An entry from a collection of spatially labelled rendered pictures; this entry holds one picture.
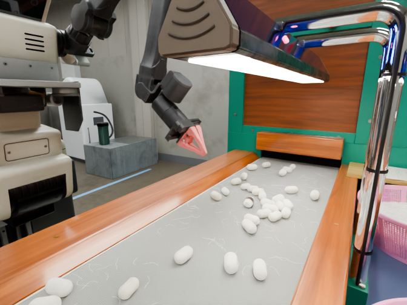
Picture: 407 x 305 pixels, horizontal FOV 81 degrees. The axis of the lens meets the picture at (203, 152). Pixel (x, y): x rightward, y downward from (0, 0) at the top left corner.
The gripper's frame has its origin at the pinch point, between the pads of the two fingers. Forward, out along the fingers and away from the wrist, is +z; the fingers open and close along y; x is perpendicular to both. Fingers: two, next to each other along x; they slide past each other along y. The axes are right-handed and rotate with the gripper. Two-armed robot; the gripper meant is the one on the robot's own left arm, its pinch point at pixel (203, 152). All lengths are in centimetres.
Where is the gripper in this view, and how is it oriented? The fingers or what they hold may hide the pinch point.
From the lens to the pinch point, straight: 62.8
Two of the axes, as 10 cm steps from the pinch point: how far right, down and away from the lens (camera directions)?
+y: 5.5, -1.9, 8.2
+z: 6.3, 7.3, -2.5
